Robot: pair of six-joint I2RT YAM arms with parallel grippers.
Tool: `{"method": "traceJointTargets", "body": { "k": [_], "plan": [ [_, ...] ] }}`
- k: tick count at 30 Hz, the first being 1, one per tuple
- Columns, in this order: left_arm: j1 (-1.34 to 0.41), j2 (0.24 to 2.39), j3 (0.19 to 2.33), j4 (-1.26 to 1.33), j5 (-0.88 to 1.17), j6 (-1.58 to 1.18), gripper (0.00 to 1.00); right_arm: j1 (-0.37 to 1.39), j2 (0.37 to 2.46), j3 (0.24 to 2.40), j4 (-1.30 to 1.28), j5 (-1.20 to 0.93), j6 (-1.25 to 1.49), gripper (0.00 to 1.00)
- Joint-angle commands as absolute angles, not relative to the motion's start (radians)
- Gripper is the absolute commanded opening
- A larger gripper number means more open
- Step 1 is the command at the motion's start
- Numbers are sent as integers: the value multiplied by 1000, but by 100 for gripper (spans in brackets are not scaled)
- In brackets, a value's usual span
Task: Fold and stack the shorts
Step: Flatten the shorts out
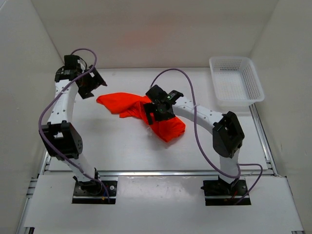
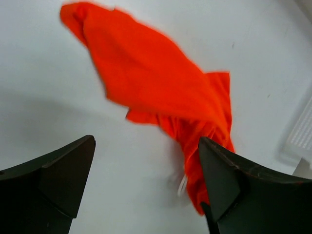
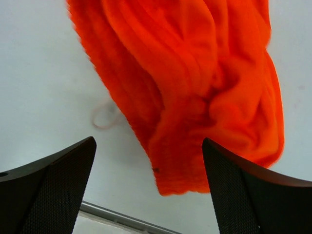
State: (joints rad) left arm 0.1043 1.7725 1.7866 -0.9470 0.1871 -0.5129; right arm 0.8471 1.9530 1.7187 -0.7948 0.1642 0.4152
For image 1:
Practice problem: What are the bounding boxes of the orange shorts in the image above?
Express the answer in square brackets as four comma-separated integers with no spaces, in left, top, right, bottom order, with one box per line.
[96,92,186,142]

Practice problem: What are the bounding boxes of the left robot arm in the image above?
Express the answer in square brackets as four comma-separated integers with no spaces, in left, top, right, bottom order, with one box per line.
[39,63,108,196]

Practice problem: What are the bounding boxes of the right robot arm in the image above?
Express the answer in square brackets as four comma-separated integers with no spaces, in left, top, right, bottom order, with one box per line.
[144,86,245,195]

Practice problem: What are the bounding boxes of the white plastic basket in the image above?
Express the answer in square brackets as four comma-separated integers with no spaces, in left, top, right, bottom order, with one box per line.
[209,56,265,109]

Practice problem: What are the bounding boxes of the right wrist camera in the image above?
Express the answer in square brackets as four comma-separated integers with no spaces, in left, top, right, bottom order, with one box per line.
[145,85,168,103]

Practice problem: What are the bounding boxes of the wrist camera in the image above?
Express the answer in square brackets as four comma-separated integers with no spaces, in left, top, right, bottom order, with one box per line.
[64,55,82,73]
[145,85,168,103]

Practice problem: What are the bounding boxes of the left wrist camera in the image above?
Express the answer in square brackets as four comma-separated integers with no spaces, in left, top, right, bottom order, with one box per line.
[64,55,82,73]

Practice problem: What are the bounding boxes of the aluminium front rail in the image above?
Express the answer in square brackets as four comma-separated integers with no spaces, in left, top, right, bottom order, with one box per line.
[97,170,278,177]

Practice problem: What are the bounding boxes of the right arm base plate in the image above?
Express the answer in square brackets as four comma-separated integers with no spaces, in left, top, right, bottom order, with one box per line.
[201,178,251,206]

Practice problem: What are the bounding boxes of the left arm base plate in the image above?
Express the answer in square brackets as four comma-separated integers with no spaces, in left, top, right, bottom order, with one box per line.
[72,177,117,205]

